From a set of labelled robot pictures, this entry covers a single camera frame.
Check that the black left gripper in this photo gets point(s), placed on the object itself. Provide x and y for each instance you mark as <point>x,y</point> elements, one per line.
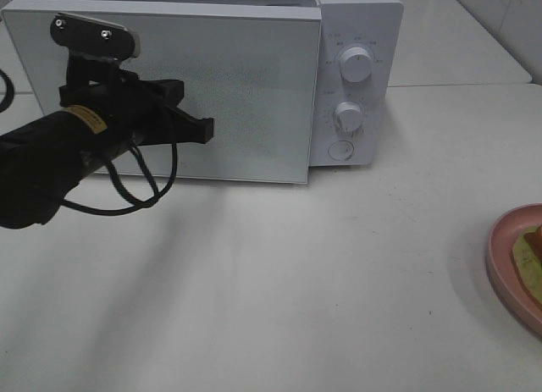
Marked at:
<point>126,103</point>

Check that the white microwave door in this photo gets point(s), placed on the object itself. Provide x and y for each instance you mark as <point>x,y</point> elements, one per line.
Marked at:
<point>252,69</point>

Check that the round door release button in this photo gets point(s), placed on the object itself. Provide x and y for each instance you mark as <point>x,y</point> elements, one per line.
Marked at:
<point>341,150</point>

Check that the white microwave knob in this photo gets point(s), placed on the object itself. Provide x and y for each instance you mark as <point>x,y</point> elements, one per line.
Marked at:
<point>356,64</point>
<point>348,116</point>

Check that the pink round plate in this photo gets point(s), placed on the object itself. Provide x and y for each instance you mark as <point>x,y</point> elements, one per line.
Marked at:
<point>501,268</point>

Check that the white bread sandwich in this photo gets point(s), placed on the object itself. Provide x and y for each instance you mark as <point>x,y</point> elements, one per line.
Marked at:
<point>526,254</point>

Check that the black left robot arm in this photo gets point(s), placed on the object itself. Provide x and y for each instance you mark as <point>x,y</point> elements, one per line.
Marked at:
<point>42,161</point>

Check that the white microwave oven body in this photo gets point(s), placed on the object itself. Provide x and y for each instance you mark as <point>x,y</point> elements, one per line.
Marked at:
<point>373,24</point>

